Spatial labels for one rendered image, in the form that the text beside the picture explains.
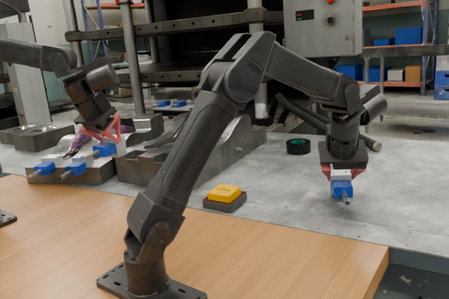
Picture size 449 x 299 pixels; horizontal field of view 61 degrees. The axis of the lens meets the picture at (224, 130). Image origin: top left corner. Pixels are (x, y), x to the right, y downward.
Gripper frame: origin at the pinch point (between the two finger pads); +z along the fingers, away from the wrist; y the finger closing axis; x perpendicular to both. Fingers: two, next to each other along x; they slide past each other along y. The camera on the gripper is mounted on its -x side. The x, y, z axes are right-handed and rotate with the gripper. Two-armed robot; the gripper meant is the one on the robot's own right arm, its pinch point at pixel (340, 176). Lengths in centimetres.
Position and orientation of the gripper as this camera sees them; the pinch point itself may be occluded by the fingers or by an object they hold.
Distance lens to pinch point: 96.1
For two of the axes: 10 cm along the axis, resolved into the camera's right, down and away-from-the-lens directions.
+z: 1.5, 7.2, 6.8
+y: -9.9, 0.5, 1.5
